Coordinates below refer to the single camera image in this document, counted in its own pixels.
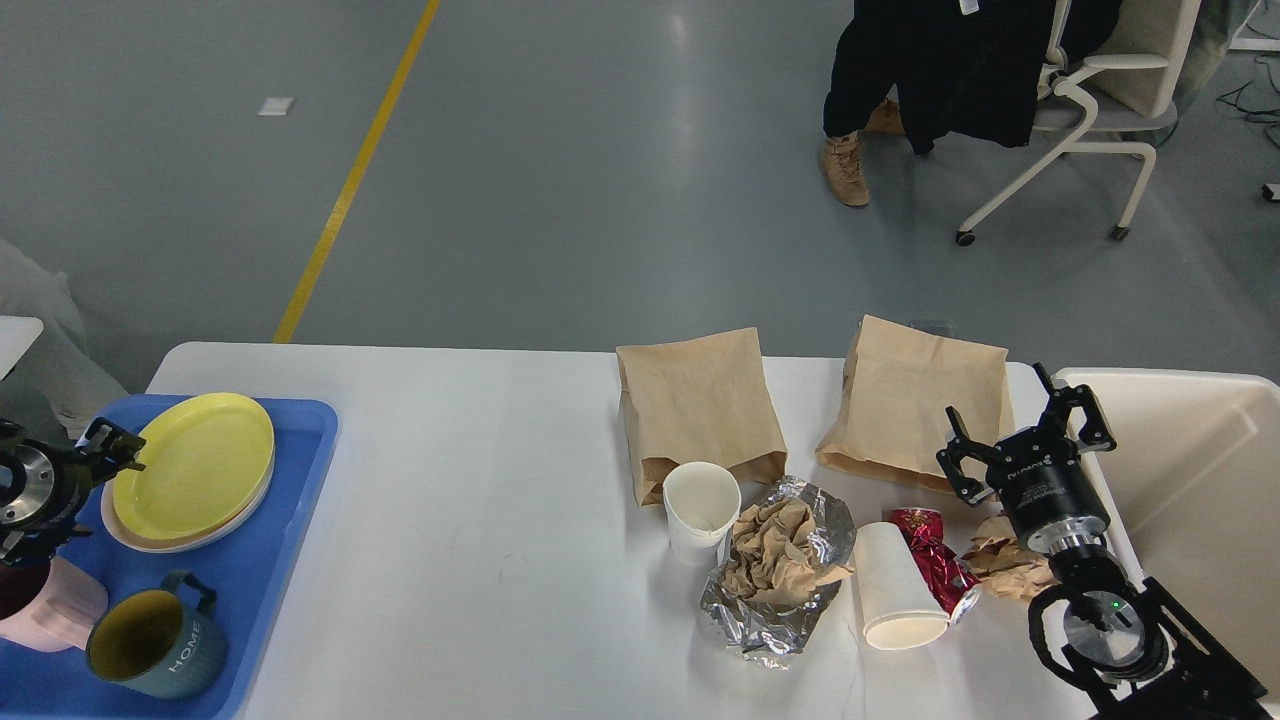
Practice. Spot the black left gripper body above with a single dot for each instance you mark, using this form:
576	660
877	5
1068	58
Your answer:
43	486

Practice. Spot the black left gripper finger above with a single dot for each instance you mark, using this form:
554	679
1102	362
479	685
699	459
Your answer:
106	449
30	548

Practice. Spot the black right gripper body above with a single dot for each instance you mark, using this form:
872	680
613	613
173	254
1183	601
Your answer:
1049	501

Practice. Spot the pink mug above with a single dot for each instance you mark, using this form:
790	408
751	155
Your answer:
51	607

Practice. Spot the yellow plastic plate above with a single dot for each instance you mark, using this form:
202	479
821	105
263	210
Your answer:
205	462

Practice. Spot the brown paper bag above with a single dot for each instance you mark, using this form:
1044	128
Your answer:
699	400
898	382

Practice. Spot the dark green mug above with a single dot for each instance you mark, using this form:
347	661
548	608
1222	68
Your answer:
161	642

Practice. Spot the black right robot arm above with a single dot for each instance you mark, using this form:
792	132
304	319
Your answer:
1133	649

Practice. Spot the person in white trousers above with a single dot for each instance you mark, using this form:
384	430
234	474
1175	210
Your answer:
58	363

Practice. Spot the small crumpled brown paper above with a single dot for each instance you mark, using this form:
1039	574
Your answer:
1002	566

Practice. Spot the pink plate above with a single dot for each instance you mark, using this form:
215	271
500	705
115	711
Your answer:
122	534

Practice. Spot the white plastic bin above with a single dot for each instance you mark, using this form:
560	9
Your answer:
1195	480

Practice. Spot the red snack wrapper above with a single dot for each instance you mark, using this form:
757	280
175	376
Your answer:
946	575

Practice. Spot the white side table left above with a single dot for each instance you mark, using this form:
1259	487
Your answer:
17	335

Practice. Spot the lying white paper cup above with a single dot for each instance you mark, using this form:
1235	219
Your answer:
898	610

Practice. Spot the blue plastic tray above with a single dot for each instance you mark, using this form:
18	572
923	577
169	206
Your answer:
249	569

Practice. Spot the crumpled brown paper in foil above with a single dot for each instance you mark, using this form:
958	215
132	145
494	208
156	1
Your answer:
772	559

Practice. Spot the upright white paper cup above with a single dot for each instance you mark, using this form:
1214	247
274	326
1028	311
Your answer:
702	501

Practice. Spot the crumpled aluminium foil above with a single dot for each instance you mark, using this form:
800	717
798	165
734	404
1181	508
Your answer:
768	634

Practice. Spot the white office chair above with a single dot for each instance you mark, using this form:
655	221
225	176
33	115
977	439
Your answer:
1126	86

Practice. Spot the black jacket on chair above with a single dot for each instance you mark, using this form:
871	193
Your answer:
970	74

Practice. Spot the person in black trousers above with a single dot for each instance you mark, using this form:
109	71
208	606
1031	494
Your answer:
860	81

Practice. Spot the white desk leg background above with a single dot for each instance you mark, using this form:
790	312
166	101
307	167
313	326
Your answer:
1250	37

